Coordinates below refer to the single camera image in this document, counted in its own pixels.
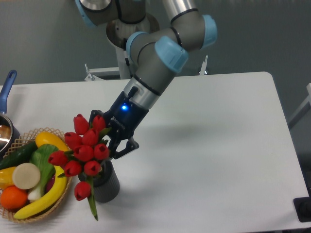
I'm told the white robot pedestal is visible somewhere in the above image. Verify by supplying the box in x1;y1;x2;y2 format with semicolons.
106;13;159;79

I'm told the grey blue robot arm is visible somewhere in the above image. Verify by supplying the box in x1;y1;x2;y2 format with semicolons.
75;0;218;159

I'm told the red tulip bouquet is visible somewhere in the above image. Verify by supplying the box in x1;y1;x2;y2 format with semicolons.
48;114;110;220

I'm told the grey ribbed vase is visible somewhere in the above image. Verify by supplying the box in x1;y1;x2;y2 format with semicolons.
93;161;120;203

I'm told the woven wicker basket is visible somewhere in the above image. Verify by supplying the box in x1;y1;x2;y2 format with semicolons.
0;127;72;224

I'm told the green bok choy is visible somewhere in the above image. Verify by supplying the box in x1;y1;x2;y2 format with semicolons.
28;144;58;202

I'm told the blue handled saucepan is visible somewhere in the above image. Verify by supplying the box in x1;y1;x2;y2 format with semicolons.
0;70;20;160

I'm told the white frame at right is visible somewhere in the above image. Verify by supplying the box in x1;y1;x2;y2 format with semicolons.
288;83;311;130

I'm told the round beige disc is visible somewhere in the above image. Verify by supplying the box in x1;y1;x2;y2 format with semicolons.
12;163;41;190

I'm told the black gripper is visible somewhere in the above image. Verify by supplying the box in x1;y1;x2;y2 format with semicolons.
89;91;149;160

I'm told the yellow banana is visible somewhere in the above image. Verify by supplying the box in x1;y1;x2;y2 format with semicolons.
14;166;68;220

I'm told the black device at edge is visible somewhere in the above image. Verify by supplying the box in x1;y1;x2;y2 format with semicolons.
293;197;311;222

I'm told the orange fruit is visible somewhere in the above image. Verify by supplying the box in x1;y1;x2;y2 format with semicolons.
0;186;28;210

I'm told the yellow bell pepper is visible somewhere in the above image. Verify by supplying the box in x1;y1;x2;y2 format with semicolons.
0;166;16;190

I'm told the purple red onion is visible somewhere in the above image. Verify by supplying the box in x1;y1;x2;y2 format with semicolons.
45;175;55;193

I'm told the green cucumber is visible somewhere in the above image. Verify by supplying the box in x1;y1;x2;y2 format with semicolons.
0;141;37;169

